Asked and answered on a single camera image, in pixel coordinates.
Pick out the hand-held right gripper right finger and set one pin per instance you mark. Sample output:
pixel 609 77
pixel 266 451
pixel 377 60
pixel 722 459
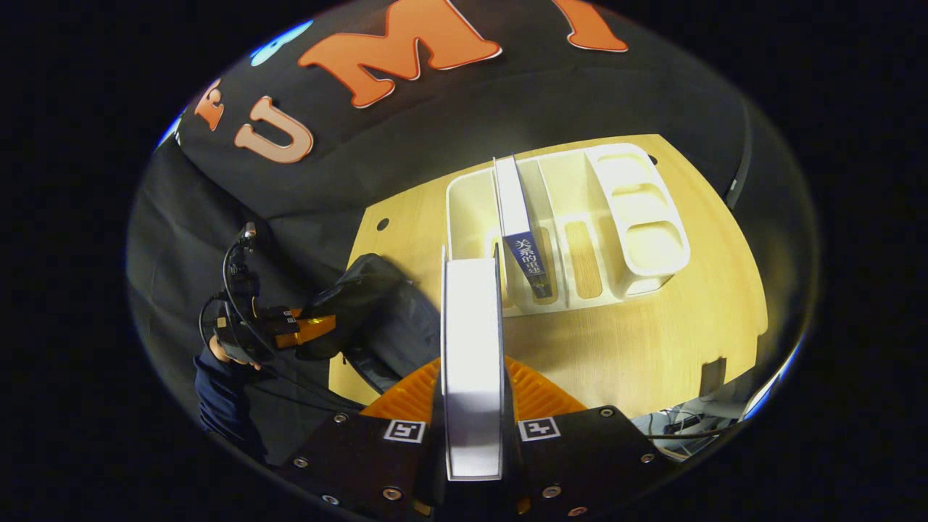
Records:
pixel 580 457

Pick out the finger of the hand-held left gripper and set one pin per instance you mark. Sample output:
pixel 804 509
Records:
pixel 312 328

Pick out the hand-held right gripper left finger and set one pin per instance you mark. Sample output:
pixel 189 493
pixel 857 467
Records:
pixel 348 457

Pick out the black schoolbag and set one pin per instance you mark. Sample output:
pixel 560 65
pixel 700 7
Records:
pixel 384 319

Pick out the white book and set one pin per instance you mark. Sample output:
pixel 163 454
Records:
pixel 471 362

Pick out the blue cover book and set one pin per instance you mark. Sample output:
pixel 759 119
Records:
pixel 529 254

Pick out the white bookshelf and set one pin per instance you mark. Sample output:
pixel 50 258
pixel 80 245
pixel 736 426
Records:
pixel 638 217

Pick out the black backdrop cloth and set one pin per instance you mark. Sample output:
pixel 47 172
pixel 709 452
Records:
pixel 290 196

